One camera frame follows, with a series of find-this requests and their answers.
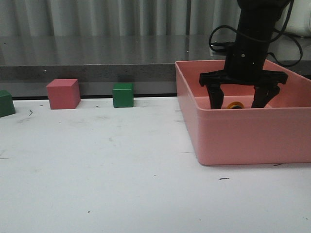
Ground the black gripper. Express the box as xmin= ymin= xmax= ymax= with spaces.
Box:
xmin=199 ymin=45 xmax=288 ymax=109

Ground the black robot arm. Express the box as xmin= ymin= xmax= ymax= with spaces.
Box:
xmin=199 ymin=0 xmax=294 ymax=109

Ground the pink plastic bin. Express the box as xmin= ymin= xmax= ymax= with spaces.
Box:
xmin=175 ymin=60 xmax=311 ymax=165

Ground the white blender appliance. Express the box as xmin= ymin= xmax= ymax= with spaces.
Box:
xmin=285 ymin=0 xmax=311 ymax=37

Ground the green cube near bin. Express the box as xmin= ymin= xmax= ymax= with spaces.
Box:
xmin=112 ymin=83 xmax=134 ymax=108

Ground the pink cube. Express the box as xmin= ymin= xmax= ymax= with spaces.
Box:
xmin=46 ymin=79 xmax=81 ymax=110

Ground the grey stone counter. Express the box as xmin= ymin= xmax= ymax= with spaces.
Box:
xmin=0 ymin=34 xmax=311 ymax=98

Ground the green cube far left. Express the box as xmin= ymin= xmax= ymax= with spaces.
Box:
xmin=0 ymin=90 xmax=16 ymax=117

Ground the grey curtain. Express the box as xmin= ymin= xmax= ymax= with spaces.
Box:
xmin=0 ymin=0 xmax=240 ymax=36

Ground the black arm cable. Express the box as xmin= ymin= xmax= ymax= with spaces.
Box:
xmin=208 ymin=0 xmax=303 ymax=68

